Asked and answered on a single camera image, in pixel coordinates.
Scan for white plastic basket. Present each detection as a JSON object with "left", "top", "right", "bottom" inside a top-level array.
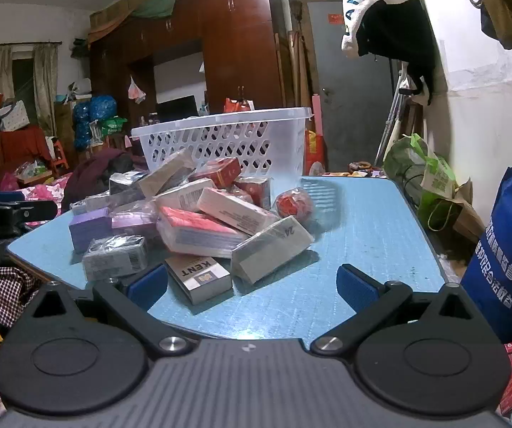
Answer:
[{"left": 130, "top": 107, "right": 314, "bottom": 180}]

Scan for purple box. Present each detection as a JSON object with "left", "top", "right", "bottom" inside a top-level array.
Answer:
[{"left": 69, "top": 214, "right": 114, "bottom": 255}]

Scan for dark red clothing pile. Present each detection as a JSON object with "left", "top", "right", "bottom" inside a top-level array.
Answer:
[{"left": 62, "top": 149, "right": 135, "bottom": 211}]

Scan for red and yellow bag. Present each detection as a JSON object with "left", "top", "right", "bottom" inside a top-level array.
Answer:
[{"left": 304, "top": 129, "right": 329, "bottom": 175}]

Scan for blue tote bag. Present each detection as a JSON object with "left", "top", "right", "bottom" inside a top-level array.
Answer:
[{"left": 460, "top": 166, "right": 512, "bottom": 344}]

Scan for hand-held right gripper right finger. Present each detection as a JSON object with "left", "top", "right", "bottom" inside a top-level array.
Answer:
[{"left": 310, "top": 264, "right": 491, "bottom": 357}]

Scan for beige curtain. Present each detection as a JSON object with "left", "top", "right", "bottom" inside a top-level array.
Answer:
[{"left": 32, "top": 44, "right": 58, "bottom": 137}]

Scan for blue plastic bags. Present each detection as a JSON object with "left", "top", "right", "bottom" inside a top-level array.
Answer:
[{"left": 72, "top": 96, "right": 118, "bottom": 149}]

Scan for black hanging garment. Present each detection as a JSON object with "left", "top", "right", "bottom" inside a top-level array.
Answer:
[{"left": 356, "top": 0, "right": 438, "bottom": 106}]

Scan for red box with white side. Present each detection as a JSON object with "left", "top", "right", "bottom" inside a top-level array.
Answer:
[{"left": 234, "top": 176, "right": 272, "bottom": 210}]

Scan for green printed plastic bag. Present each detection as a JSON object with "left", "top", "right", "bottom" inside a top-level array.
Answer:
[{"left": 99, "top": 117, "right": 128, "bottom": 138}]

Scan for red ball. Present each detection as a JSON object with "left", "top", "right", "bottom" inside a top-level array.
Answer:
[{"left": 274, "top": 187, "right": 314, "bottom": 224}]

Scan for pile of boxes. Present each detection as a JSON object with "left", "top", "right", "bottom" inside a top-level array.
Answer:
[{"left": 69, "top": 149, "right": 316, "bottom": 306}]

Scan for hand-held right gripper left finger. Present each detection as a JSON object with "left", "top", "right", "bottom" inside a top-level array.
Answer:
[{"left": 15, "top": 263, "right": 196, "bottom": 360}]

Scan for black monitor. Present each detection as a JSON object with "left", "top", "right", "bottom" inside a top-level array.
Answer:
[{"left": 155, "top": 95, "right": 199, "bottom": 124}]

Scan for pink hanging plastic bag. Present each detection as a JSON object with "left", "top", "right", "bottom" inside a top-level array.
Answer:
[{"left": 128, "top": 76, "right": 147, "bottom": 101}]

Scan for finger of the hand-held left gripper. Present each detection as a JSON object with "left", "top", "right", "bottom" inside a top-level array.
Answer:
[{"left": 0, "top": 191, "right": 58, "bottom": 224}]

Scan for checked cloth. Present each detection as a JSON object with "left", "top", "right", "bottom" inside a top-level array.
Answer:
[{"left": 0, "top": 265, "right": 39, "bottom": 322}]

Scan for grey door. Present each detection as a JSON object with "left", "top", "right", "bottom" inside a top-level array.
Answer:
[{"left": 307, "top": 0, "right": 400, "bottom": 174}]

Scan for metal crutches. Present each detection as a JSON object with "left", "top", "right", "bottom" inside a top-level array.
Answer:
[{"left": 374, "top": 66, "right": 412, "bottom": 167}]

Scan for paper bag with green print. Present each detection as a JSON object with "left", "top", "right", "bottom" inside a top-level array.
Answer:
[{"left": 419, "top": 152, "right": 487, "bottom": 244}]

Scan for brown wooden wardrobe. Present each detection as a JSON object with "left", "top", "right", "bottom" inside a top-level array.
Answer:
[{"left": 89, "top": 0, "right": 289, "bottom": 119}]

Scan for green cloth bundle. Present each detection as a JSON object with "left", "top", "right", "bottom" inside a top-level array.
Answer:
[{"left": 130, "top": 0, "right": 181, "bottom": 19}]

